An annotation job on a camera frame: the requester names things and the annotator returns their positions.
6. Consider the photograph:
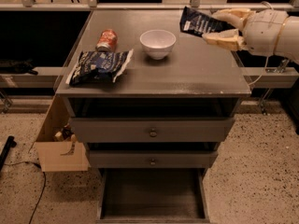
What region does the grey wooden drawer cabinet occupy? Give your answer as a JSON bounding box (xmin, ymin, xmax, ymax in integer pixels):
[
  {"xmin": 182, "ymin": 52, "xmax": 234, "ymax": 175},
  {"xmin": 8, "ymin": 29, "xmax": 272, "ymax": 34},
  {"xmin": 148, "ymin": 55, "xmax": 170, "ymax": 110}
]
[{"xmin": 55, "ymin": 8, "xmax": 252, "ymax": 170}]

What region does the orange soda can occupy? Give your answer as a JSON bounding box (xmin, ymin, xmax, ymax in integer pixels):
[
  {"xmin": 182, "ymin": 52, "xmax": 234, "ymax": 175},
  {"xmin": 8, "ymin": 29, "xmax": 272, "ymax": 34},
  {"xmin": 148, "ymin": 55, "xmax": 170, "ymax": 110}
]
[{"xmin": 95, "ymin": 29, "xmax": 118, "ymax": 52}]

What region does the dark blue rxbar wrapper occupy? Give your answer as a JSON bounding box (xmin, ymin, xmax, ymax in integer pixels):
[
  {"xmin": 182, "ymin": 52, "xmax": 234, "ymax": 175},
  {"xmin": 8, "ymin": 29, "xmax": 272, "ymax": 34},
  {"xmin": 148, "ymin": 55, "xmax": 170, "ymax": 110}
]
[{"xmin": 179, "ymin": 7, "xmax": 233, "ymax": 37}]

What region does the black object on left ledge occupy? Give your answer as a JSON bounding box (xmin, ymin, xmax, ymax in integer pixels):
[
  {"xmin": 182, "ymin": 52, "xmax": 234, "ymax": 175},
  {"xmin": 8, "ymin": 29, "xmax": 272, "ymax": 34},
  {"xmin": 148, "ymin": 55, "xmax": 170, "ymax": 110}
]
[{"xmin": 0, "ymin": 59, "xmax": 38, "ymax": 76}]

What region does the black floor cable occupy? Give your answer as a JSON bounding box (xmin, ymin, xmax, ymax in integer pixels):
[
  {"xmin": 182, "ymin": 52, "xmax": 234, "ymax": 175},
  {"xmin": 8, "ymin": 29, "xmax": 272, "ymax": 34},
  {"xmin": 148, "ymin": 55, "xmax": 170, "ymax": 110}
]
[{"xmin": 3, "ymin": 161, "xmax": 47, "ymax": 224}]

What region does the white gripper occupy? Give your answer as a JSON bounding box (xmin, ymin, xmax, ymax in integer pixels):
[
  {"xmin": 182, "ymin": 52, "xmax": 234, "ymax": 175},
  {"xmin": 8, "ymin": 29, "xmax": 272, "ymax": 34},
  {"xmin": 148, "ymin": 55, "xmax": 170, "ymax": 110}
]
[{"xmin": 202, "ymin": 8, "xmax": 289, "ymax": 57}]

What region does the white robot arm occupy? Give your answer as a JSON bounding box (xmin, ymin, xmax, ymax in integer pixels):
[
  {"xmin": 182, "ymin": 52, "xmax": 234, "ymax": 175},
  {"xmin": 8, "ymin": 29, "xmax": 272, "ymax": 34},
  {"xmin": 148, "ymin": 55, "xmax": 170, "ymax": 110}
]
[{"xmin": 202, "ymin": 8, "xmax": 299, "ymax": 63}]

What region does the white hanging cable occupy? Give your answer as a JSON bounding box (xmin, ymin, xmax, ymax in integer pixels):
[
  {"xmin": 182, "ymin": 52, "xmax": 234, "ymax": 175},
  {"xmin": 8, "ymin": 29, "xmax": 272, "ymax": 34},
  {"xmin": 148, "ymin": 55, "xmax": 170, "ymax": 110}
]
[{"xmin": 248, "ymin": 1, "xmax": 277, "ymax": 87}]

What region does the grey middle drawer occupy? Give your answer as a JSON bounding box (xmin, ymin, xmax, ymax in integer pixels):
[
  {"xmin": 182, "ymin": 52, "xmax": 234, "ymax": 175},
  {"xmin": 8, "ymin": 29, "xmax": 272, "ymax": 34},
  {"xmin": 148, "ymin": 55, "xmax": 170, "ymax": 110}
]
[{"xmin": 88, "ymin": 150, "xmax": 218, "ymax": 168}]

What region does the cardboard box with items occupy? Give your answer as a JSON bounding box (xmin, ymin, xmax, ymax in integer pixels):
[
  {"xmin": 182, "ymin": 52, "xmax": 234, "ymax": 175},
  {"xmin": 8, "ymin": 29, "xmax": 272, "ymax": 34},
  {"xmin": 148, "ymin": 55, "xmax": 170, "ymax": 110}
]
[{"xmin": 35, "ymin": 96, "xmax": 89, "ymax": 172}]

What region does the blue white chip bag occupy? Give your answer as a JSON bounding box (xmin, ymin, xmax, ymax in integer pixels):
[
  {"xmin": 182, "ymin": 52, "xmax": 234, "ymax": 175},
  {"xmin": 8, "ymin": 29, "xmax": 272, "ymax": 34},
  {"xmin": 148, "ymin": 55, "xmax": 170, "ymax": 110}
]
[{"xmin": 65, "ymin": 49, "xmax": 134, "ymax": 86}]

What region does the white ceramic bowl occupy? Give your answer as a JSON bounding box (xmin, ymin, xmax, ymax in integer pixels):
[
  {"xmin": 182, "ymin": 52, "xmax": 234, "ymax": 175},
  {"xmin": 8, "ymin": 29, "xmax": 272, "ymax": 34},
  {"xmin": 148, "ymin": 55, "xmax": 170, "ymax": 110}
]
[{"xmin": 139, "ymin": 30, "xmax": 177, "ymax": 60}]

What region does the grey top drawer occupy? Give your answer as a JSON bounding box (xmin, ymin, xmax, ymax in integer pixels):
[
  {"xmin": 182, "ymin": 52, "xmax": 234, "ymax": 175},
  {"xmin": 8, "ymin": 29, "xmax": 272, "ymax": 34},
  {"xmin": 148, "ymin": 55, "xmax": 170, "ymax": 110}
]
[{"xmin": 69, "ymin": 118, "xmax": 235, "ymax": 143}]

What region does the black bar on floor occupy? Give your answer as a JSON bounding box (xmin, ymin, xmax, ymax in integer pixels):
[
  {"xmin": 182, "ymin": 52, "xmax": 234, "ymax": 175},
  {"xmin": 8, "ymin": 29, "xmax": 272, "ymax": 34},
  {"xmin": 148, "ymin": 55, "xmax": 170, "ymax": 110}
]
[{"xmin": 0, "ymin": 135, "xmax": 17, "ymax": 171}]

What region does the grey open bottom drawer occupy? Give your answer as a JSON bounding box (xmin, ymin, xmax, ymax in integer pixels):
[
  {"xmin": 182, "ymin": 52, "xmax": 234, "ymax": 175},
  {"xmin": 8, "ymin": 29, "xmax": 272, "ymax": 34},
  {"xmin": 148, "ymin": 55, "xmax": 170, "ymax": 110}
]
[{"xmin": 96, "ymin": 169, "xmax": 210, "ymax": 224}]

